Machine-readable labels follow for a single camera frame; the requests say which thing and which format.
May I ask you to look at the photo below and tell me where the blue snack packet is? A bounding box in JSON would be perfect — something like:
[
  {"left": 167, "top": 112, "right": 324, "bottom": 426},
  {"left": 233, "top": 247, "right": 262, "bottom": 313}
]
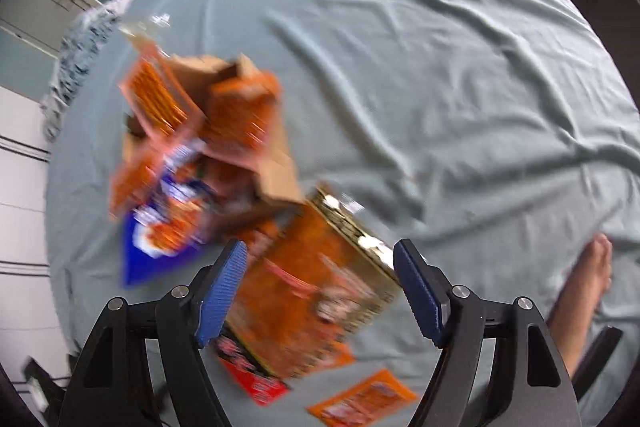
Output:
[{"left": 121, "top": 146, "right": 223, "bottom": 289}]

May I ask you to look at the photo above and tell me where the crumpled blue grey blanket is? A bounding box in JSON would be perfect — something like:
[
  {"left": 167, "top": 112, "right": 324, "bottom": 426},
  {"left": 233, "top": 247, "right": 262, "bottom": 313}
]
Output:
[{"left": 39, "top": 0, "right": 128, "bottom": 142}]

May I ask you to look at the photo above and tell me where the brown cardboard box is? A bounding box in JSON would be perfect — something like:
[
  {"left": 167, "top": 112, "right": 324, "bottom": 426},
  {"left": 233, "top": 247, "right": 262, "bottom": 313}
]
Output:
[{"left": 120, "top": 53, "right": 307, "bottom": 208}]

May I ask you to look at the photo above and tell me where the white wardrobe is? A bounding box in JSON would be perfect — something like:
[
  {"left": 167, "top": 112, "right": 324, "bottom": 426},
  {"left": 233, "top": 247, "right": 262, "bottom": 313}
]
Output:
[{"left": 0, "top": 84, "right": 71, "bottom": 358}]

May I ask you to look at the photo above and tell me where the large orange gold-edged snack packet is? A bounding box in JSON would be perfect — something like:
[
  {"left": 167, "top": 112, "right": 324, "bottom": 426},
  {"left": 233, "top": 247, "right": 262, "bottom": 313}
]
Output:
[{"left": 227, "top": 188, "right": 402, "bottom": 382}]

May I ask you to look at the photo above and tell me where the red label clear snack packet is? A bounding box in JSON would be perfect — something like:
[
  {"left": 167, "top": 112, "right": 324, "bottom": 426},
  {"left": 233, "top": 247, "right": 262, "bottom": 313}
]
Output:
[{"left": 214, "top": 332, "right": 292, "bottom": 408}]

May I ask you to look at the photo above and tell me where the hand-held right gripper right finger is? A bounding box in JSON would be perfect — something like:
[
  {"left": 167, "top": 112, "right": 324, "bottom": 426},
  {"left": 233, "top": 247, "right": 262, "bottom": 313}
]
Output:
[{"left": 392, "top": 238, "right": 583, "bottom": 427}]

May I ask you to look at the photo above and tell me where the black angled bar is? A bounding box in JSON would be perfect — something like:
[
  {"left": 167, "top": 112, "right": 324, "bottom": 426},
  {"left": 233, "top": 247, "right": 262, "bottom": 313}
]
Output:
[{"left": 570, "top": 326, "right": 624, "bottom": 403}]

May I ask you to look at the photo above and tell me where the small orange snack packet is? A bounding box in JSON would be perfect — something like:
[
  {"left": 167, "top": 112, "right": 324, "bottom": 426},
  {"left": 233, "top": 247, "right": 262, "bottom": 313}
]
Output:
[
  {"left": 109, "top": 146, "right": 167, "bottom": 221},
  {"left": 315, "top": 341, "right": 357, "bottom": 370},
  {"left": 306, "top": 368, "right": 420, "bottom": 427}
]

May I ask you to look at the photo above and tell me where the light blue bed sheet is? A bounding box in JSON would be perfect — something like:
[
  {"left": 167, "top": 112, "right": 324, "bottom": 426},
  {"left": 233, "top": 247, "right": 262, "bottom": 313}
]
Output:
[{"left": 45, "top": 0, "right": 640, "bottom": 427}]

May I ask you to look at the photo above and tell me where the orange spicy stick packet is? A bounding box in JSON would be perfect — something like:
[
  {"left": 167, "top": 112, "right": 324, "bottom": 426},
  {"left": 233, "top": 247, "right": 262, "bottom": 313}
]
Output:
[
  {"left": 118, "top": 57, "right": 207, "bottom": 140},
  {"left": 206, "top": 71, "right": 282, "bottom": 154}
]

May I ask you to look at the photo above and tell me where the white door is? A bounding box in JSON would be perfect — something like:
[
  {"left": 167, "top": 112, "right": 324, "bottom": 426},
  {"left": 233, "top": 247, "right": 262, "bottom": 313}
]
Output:
[{"left": 0, "top": 0, "right": 103, "bottom": 58}]

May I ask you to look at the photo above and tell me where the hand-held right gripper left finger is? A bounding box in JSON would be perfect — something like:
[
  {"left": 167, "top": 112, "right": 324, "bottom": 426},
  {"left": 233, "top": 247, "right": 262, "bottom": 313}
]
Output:
[{"left": 59, "top": 238, "right": 249, "bottom": 427}]

